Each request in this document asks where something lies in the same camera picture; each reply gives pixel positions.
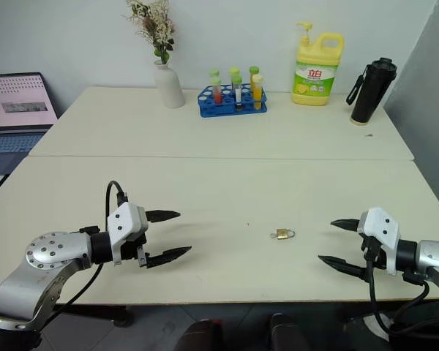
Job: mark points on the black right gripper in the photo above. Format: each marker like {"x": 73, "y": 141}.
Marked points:
{"x": 374, "y": 252}

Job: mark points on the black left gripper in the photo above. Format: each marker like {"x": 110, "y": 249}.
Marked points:
{"x": 130, "y": 250}

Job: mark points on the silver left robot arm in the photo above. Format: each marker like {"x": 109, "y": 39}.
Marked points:
{"x": 47, "y": 252}

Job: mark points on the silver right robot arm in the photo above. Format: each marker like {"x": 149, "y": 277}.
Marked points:
{"x": 435, "y": 254}

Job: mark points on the small brass padlock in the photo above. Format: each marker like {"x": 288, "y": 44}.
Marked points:
{"x": 283, "y": 234}

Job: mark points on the dark rounded shape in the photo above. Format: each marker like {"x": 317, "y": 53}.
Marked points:
{"x": 289, "y": 334}
{"x": 366, "y": 332}
{"x": 201, "y": 336}

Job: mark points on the blue test tube rack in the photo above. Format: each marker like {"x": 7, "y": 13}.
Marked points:
{"x": 212, "y": 108}

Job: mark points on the white ceramic vase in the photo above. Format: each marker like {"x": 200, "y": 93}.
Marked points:
{"x": 169, "y": 87}

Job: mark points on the green-capped tube, red liquid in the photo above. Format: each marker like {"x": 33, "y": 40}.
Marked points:
{"x": 217, "y": 91}

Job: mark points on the green-capped tube, white label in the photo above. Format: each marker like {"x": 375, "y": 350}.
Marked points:
{"x": 238, "y": 91}

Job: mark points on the yellow dish soap pump bottle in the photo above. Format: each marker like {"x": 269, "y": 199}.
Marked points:
{"x": 314, "y": 80}

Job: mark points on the green-capped tube, pale liquid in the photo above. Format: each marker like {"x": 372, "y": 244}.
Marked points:
{"x": 214, "y": 72}

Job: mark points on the black stick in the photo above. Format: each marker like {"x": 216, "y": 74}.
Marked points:
{"x": 1, "y": 181}

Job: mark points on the yellow-capped tube, orange liquid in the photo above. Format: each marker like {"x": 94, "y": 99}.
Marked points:
{"x": 258, "y": 91}

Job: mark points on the green-capped tube, clear liquid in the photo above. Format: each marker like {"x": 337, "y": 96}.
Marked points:
{"x": 234, "y": 71}

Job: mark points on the green-capped tube, orange liquid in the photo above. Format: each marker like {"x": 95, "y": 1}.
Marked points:
{"x": 254, "y": 75}

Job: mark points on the open laptop computer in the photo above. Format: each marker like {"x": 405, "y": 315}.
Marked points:
{"x": 18, "y": 98}

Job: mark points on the dried flower bouquet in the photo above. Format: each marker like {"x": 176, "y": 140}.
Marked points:
{"x": 153, "y": 25}

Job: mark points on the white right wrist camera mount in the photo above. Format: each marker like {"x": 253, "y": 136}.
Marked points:
{"x": 378, "y": 226}

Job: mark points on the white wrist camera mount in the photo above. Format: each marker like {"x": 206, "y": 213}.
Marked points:
{"x": 126, "y": 221}
{"x": 378, "y": 226}

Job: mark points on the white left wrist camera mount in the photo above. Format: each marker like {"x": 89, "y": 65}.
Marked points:
{"x": 126, "y": 221}

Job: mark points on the black table frame bar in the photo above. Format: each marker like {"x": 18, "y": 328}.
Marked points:
{"x": 95, "y": 312}

